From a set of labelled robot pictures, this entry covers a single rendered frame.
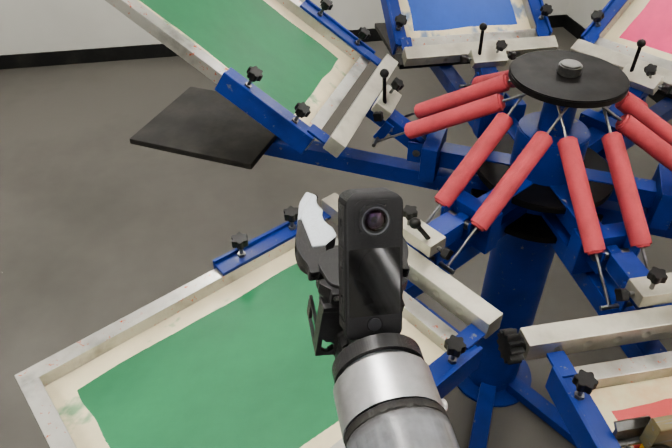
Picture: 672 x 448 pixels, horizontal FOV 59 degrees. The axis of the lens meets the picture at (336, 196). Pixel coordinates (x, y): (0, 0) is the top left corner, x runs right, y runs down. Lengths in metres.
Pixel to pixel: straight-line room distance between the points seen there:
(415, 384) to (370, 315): 0.06
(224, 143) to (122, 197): 1.55
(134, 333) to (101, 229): 1.91
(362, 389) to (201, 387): 0.94
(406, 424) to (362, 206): 0.15
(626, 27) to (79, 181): 2.88
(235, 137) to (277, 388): 1.01
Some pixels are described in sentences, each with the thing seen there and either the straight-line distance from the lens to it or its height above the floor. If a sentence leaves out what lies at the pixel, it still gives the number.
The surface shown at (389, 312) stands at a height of 1.69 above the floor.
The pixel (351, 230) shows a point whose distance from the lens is 0.44.
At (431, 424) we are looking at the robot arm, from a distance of 0.42.
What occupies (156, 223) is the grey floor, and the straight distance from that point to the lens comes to 3.28.
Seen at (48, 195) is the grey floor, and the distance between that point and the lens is 3.69.
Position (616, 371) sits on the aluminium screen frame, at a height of 0.99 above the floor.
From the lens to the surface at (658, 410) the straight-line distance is 1.44.
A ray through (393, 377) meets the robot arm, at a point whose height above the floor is 1.69.
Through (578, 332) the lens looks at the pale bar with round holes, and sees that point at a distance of 1.39.
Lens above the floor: 2.04
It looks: 38 degrees down
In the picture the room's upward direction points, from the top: straight up
